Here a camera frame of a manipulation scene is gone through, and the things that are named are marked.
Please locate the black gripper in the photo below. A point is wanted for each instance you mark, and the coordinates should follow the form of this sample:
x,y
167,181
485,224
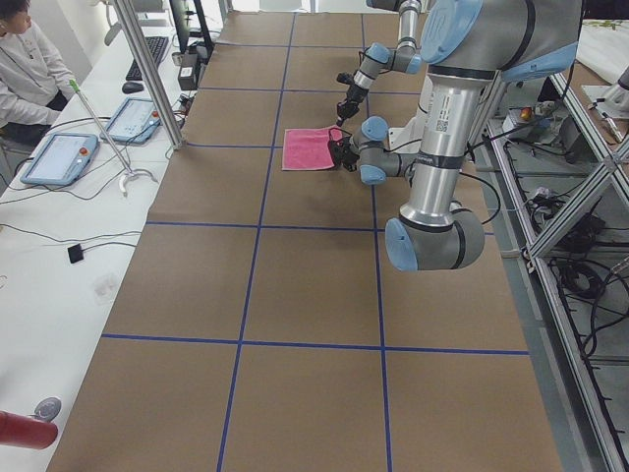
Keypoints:
x,y
345,150
351,94

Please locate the pink and grey towel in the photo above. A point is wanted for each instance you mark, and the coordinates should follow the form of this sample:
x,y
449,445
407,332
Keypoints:
x,y
307,149

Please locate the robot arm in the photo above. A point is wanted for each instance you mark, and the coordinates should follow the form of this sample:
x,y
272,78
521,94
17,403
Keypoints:
x,y
379,59
462,45

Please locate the black power adapter box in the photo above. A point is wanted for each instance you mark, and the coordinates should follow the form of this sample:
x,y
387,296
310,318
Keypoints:
x,y
188,75

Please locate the black monitor stand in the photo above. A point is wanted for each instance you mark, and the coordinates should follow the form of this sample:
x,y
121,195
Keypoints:
x,y
191,26

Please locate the far blue teach pendant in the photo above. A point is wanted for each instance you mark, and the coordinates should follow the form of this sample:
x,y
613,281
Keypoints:
x,y
134,122

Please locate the blue teach pendant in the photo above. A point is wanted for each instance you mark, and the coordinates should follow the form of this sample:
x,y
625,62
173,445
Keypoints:
x,y
134,122
61,160

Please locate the black computer mouse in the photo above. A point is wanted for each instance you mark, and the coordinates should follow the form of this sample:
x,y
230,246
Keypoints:
x,y
130,87

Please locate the near blue teach pendant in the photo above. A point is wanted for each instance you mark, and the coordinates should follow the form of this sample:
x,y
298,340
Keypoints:
x,y
61,160

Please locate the small black square device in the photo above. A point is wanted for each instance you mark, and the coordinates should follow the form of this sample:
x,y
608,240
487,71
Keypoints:
x,y
76,253

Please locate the seated person white shirt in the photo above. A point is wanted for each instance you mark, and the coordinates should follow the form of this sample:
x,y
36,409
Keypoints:
x,y
35,81

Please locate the round silver disc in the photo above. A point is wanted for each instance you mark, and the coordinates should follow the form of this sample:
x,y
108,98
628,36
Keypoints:
x,y
47,409

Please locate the red cylinder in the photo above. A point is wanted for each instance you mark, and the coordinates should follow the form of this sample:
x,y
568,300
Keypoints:
x,y
26,432

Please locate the aluminium frame rack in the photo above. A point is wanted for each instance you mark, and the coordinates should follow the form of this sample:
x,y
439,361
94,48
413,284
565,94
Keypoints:
x,y
561,165

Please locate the aluminium frame post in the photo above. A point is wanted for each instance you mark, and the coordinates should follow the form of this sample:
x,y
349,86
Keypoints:
x,y
129,22

